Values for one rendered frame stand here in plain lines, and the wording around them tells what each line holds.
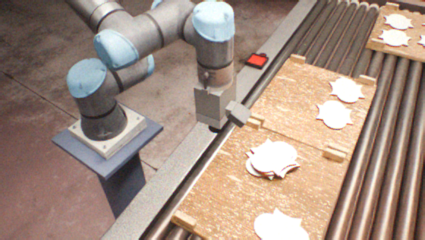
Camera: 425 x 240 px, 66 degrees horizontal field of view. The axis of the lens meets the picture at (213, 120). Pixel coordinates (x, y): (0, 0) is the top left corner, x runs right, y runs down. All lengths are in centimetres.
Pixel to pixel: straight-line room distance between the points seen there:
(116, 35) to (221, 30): 19
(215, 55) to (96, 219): 156
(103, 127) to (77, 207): 108
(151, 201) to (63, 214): 124
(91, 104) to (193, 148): 33
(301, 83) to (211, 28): 73
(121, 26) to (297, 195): 61
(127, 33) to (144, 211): 49
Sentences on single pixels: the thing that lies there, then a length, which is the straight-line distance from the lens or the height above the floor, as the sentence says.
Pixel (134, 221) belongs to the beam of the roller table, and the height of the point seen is 91.
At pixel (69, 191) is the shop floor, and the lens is 221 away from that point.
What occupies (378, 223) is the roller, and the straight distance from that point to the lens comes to 99.
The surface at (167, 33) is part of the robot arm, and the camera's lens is 66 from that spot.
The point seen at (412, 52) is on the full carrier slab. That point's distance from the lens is 163.
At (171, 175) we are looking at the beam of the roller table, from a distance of 98.
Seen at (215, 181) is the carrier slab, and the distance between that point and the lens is 93.
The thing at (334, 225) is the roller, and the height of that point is 92.
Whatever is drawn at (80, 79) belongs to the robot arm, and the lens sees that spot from 100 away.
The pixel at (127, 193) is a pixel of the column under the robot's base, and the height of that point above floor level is 61.
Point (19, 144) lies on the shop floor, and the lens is 262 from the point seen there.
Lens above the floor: 170
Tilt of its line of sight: 45 degrees down
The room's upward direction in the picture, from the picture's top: straight up
